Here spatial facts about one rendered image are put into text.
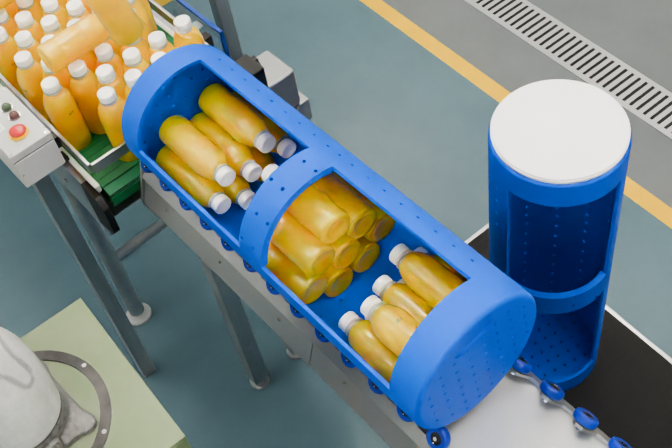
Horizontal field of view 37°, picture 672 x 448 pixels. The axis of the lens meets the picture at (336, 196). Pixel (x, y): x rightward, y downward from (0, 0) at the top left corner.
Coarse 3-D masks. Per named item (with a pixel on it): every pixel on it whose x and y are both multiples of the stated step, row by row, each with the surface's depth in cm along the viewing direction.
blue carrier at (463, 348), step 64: (192, 64) 198; (128, 128) 200; (256, 192) 177; (384, 192) 174; (256, 256) 179; (384, 256) 193; (448, 256) 162; (320, 320) 172; (448, 320) 154; (512, 320) 163; (384, 384) 162; (448, 384) 160
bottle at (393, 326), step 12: (372, 312) 171; (384, 312) 168; (396, 312) 168; (372, 324) 169; (384, 324) 167; (396, 324) 166; (408, 324) 166; (384, 336) 167; (396, 336) 165; (408, 336) 164; (396, 348) 165
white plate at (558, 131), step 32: (512, 96) 208; (544, 96) 206; (576, 96) 205; (608, 96) 204; (512, 128) 202; (544, 128) 201; (576, 128) 200; (608, 128) 199; (512, 160) 197; (544, 160) 196; (576, 160) 195; (608, 160) 194
